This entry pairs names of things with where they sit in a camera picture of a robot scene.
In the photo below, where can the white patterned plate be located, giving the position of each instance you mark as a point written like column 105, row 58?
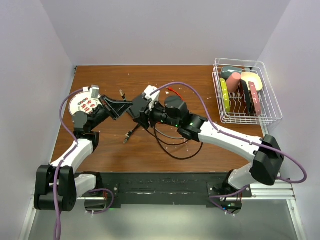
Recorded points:
column 82, row 102

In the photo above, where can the cream square plate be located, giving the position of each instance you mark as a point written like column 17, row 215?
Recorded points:
column 254, row 78

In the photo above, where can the black network switch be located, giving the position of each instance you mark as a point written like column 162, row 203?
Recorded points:
column 138, row 103

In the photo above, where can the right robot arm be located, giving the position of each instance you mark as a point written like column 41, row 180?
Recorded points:
column 264, row 160

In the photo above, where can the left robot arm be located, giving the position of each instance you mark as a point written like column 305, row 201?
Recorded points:
column 56, row 186

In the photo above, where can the yellow-green plate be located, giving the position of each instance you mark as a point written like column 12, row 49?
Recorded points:
column 225, row 95

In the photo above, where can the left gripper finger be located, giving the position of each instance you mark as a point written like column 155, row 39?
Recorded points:
column 112, row 103
column 118, row 109

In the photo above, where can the white wire dish rack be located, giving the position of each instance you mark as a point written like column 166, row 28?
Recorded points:
column 271, row 111

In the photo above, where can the pink cup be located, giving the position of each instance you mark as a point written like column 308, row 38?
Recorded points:
column 233, row 82

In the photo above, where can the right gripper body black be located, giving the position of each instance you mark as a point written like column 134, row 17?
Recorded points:
column 158, row 114

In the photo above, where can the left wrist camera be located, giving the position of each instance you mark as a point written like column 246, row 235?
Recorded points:
column 95, row 92

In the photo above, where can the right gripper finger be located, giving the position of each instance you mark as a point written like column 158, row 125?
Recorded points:
column 144, row 112
column 143, row 122

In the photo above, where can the dark teal bowl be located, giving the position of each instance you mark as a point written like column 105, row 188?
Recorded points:
column 227, row 71

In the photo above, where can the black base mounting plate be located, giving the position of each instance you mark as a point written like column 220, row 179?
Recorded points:
column 159, row 188

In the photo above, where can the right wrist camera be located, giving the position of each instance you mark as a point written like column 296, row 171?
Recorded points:
column 151, row 95

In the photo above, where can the aluminium frame rail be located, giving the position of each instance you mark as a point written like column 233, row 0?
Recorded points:
column 280, row 191

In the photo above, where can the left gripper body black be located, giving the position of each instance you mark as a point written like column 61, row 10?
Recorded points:
column 102, row 112

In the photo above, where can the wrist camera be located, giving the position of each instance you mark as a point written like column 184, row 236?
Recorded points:
column 95, row 92
column 151, row 95

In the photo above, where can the red dotted plate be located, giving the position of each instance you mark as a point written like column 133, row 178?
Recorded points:
column 255, row 98

